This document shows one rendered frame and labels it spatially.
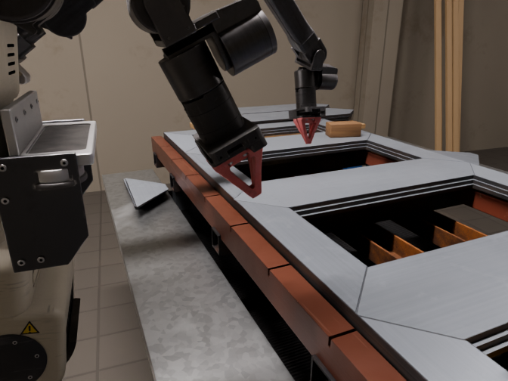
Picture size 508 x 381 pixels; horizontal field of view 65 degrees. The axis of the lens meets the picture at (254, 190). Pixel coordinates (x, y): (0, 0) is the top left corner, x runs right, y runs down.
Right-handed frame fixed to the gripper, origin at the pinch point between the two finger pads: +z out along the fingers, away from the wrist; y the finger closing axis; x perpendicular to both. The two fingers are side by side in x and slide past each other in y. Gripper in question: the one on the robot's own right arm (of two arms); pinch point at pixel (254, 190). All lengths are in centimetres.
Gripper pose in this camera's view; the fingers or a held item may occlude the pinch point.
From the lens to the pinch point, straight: 53.1
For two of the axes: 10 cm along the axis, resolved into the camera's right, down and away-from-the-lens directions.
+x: -8.5, 5.1, -1.2
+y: -3.3, -3.4, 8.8
